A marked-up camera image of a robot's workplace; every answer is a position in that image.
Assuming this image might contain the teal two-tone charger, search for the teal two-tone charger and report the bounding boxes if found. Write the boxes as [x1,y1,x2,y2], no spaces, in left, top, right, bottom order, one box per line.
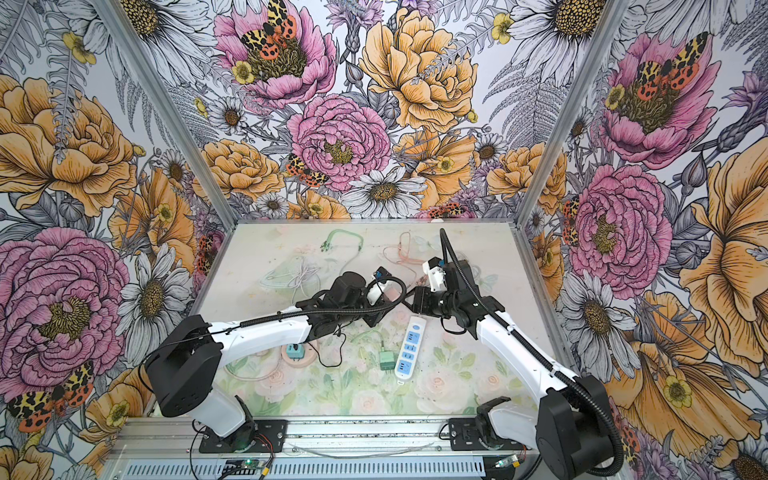
[285,344,305,361]

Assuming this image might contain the white blue power strip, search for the white blue power strip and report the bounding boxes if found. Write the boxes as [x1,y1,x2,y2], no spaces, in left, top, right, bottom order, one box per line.
[395,316,426,382]

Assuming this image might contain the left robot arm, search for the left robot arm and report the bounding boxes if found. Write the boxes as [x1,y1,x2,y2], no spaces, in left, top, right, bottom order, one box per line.
[144,268,408,438]

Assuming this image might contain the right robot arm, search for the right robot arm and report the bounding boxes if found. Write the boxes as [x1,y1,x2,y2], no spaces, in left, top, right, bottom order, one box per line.
[409,229,624,479]

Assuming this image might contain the round pink power socket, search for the round pink power socket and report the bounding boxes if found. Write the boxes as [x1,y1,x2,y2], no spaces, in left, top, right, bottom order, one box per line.
[280,344,318,369]

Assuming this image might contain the green charger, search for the green charger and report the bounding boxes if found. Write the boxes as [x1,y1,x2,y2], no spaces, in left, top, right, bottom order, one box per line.
[378,343,397,371]

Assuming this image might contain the black USB cable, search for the black USB cable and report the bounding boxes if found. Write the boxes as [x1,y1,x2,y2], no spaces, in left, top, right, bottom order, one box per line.
[307,332,348,368]

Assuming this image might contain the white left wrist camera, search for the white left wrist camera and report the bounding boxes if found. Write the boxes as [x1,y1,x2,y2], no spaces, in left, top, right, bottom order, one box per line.
[366,267,392,306]

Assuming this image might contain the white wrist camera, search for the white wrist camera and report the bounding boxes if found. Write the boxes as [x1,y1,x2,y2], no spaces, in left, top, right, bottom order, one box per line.
[366,267,392,306]
[422,257,447,292]

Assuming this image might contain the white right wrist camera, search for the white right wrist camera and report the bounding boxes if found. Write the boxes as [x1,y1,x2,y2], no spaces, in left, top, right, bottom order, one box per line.
[422,257,447,292]

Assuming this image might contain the pink USB cable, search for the pink USB cable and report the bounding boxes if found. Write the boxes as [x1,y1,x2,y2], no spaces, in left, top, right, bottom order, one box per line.
[382,230,430,283]

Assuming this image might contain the lilac USB cable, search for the lilac USB cable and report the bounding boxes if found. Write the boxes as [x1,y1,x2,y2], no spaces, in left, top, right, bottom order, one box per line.
[287,263,325,295]

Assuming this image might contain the green USB cable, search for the green USB cable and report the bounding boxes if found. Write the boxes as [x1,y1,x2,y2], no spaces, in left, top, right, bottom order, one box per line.
[319,229,366,274]

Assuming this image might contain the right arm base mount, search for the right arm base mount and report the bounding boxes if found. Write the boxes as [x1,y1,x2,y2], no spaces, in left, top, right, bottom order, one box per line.
[447,417,524,452]

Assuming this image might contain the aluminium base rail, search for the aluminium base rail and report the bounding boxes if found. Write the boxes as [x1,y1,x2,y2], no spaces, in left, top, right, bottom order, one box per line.
[107,412,538,462]

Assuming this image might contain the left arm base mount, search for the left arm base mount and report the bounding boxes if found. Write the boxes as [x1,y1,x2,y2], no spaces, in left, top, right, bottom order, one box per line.
[199,419,289,454]

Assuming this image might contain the aluminium corner post right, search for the aluminium corner post right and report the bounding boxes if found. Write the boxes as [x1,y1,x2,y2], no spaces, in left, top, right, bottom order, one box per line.
[515,0,630,229]

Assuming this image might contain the aluminium corner post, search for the aluminium corner post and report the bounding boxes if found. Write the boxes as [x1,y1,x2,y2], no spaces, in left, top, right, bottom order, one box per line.
[94,1,238,233]
[515,0,630,229]

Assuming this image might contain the aluminium corner post left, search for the aluminium corner post left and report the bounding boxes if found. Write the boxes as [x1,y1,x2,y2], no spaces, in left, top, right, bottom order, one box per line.
[94,1,238,233]

